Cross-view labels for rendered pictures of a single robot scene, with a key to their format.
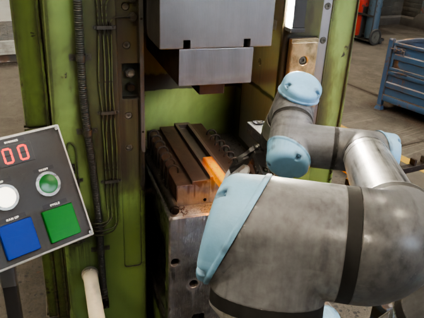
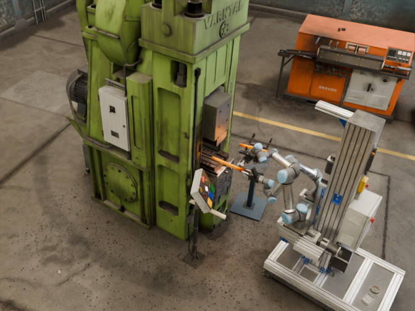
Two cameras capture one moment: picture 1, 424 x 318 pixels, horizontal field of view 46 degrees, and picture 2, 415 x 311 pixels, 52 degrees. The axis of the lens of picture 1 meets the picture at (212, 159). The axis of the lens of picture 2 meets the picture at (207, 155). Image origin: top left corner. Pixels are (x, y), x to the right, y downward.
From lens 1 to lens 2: 3.62 m
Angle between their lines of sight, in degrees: 37
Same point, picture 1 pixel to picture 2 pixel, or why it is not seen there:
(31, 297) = (130, 225)
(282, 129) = (261, 155)
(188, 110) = not seen: hidden behind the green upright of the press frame
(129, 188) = not seen: hidden behind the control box
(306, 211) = (291, 172)
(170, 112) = not seen: hidden behind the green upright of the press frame
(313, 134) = (266, 154)
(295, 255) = (291, 176)
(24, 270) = (114, 219)
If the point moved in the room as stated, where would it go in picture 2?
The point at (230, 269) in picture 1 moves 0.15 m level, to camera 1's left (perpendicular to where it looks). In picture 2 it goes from (286, 181) to (275, 187)
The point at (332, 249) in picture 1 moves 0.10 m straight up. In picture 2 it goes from (294, 174) to (296, 166)
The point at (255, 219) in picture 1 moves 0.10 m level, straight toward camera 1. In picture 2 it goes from (288, 175) to (295, 181)
